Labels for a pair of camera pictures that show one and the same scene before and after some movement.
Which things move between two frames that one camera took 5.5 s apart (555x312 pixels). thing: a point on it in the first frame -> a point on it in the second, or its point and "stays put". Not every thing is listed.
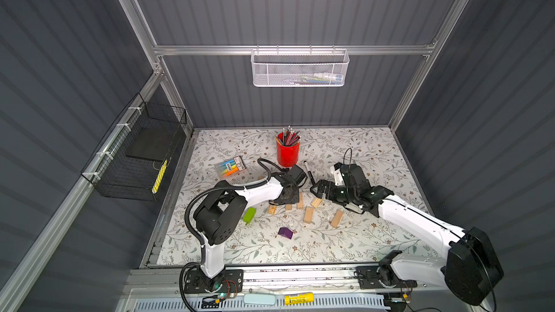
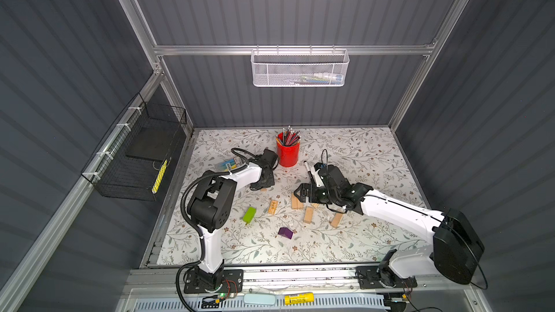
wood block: (300, 202) stays put
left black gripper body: (293, 198) -> (269, 181)
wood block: (337, 219) stays put
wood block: (308, 214) stays put
